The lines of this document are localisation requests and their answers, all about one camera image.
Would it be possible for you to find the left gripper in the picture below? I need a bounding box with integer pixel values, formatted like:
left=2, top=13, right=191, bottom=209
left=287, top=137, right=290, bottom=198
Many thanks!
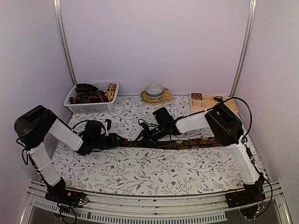
left=92, top=133, right=125, bottom=150

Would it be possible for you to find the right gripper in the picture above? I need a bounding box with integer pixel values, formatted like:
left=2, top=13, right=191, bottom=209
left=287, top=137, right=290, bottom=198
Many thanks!
left=135, top=123, right=168, bottom=147

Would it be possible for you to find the brown green patterned tie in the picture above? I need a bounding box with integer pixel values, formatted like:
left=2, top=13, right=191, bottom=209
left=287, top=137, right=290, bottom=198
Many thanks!
left=120, top=137, right=223, bottom=150

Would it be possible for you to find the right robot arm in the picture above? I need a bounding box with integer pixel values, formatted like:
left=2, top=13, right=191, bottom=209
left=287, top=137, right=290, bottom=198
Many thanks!
left=135, top=102, right=266, bottom=207

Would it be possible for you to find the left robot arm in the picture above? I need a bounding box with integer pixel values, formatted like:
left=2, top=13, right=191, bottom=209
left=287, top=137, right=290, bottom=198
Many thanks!
left=14, top=105, right=125, bottom=203

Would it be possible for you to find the yellow woven mat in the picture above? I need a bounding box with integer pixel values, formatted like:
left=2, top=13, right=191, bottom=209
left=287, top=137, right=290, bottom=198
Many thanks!
left=141, top=89, right=174, bottom=105

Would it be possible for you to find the white plastic basket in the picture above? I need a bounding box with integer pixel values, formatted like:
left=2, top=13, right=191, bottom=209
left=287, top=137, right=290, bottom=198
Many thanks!
left=64, top=80, right=120, bottom=113

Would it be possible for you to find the rolled dark patterned tie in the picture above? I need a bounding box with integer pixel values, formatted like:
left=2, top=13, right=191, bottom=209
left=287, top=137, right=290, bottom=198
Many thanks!
left=191, top=93, right=202, bottom=100

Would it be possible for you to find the yellow spotted tie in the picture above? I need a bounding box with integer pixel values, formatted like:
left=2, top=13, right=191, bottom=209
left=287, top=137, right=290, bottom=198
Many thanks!
left=104, top=84, right=117, bottom=102

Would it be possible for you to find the dark red patterned tie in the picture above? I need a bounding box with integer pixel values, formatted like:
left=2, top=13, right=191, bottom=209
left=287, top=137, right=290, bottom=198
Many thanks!
left=68, top=84, right=108, bottom=104

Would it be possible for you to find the wooden compartment box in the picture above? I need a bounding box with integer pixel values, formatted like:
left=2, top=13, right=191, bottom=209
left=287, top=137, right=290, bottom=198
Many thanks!
left=190, top=94, right=238, bottom=115

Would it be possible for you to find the floral tablecloth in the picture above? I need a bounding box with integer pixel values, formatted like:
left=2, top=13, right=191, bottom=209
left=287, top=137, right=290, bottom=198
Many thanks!
left=52, top=96, right=243, bottom=196

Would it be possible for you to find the rolled black tie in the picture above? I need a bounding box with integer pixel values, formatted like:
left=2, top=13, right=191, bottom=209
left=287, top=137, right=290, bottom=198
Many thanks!
left=213, top=96, right=224, bottom=103

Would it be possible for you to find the clear drinking glass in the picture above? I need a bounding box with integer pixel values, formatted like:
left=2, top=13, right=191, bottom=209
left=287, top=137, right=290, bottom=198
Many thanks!
left=252, top=154, right=268, bottom=171

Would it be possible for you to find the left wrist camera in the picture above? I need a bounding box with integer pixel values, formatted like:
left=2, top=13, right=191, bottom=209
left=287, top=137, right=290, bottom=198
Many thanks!
left=104, top=119, right=112, bottom=136

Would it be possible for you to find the front metal rail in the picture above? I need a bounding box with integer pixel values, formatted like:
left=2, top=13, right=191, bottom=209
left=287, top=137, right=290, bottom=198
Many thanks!
left=20, top=181, right=293, bottom=224

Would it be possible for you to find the left metal frame post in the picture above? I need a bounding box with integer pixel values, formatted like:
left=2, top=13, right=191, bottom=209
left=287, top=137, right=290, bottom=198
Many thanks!
left=53, top=0, right=77, bottom=85

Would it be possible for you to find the metal frame post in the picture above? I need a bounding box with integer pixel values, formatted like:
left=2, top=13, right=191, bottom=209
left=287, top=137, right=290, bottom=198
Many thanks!
left=53, top=0, right=77, bottom=85
left=230, top=0, right=257, bottom=96

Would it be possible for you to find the right metal frame post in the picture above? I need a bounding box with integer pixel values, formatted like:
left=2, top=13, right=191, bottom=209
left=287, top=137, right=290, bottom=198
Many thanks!
left=230, top=0, right=257, bottom=96

